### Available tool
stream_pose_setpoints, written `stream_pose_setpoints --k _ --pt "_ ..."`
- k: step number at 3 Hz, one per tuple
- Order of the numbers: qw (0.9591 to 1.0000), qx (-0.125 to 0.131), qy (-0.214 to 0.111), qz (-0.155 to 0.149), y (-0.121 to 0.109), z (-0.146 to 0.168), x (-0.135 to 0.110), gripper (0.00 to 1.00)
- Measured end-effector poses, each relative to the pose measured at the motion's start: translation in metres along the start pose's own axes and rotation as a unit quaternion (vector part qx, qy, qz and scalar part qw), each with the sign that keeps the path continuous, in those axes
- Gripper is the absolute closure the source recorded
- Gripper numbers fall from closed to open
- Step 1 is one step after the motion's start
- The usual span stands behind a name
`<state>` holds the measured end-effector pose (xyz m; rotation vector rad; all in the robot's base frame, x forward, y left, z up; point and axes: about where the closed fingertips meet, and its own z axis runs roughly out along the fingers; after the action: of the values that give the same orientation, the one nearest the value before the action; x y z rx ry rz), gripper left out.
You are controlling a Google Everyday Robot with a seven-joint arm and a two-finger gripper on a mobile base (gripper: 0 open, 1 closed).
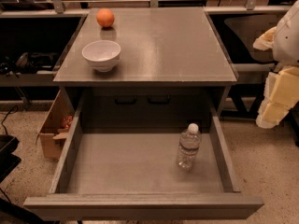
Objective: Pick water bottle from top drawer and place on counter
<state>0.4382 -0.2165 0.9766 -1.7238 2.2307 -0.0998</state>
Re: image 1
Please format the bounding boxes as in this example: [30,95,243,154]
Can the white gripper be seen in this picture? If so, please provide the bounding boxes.
[253,27,299,129]

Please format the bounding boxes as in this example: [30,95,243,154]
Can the clear plastic water bottle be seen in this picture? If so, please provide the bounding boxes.
[176,123,202,171]

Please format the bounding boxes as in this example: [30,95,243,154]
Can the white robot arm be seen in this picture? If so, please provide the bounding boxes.
[253,1,299,129]

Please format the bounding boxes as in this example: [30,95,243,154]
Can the grey cabinet counter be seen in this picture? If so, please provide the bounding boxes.
[52,7,239,117]

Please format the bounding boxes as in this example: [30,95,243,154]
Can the grey open top drawer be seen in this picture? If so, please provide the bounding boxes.
[24,90,263,220]

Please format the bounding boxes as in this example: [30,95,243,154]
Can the black chair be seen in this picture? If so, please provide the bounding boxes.
[224,14,283,118]

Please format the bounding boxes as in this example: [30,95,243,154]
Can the white ceramic bowl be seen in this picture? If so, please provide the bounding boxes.
[81,40,121,72]

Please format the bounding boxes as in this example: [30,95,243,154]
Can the orange fruit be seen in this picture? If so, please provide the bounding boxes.
[96,8,115,28]

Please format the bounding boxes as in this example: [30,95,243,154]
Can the red item in box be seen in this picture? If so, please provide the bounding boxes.
[61,116,73,129]

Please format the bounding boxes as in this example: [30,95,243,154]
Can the brown cardboard box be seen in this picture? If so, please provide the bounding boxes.
[38,91,74,159]

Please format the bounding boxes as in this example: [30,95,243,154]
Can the black drawer handle right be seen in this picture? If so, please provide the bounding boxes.
[148,95,170,105]

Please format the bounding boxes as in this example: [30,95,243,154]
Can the black drawer handle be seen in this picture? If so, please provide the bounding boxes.
[148,95,170,105]
[114,95,136,105]

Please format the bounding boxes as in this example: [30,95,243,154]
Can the black drawer handle left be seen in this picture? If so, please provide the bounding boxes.
[114,95,136,105]

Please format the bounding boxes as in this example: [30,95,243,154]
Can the black floor cable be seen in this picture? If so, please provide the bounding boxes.
[0,105,19,136]

